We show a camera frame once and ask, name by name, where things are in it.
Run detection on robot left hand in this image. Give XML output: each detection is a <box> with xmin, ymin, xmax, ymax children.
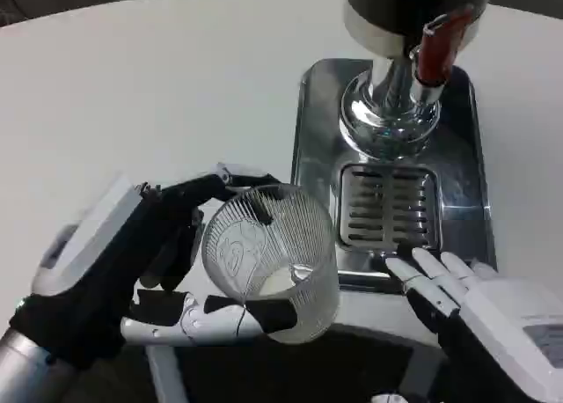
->
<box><xmin>8</xmin><ymin>161</ymin><xmax>301</xmax><ymax>370</ymax></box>

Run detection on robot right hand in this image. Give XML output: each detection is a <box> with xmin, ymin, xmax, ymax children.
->
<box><xmin>385</xmin><ymin>244</ymin><xmax>563</xmax><ymax>403</ymax></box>

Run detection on clear ribbed glass cup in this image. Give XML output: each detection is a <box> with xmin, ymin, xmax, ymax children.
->
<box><xmin>200</xmin><ymin>183</ymin><xmax>342</xmax><ymax>345</ymax></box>

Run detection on slotted steel drip grid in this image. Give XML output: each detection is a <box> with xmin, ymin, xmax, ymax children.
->
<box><xmin>337</xmin><ymin>162</ymin><xmax>442</xmax><ymax>251</ymax></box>

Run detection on steel drip tray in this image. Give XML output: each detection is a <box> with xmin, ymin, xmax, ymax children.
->
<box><xmin>289</xmin><ymin>58</ymin><xmax>499</xmax><ymax>297</ymax></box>

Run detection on red-brown tap lever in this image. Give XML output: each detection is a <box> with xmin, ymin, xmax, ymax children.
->
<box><xmin>415</xmin><ymin>4</ymin><xmax>475</xmax><ymax>86</ymax></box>

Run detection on steel drink dispenser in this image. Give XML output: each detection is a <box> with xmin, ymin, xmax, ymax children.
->
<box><xmin>338</xmin><ymin>0</ymin><xmax>494</xmax><ymax>160</ymax></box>

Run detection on white table frame bar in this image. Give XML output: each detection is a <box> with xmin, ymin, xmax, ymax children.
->
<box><xmin>146</xmin><ymin>344</ymin><xmax>186</xmax><ymax>403</ymax></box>

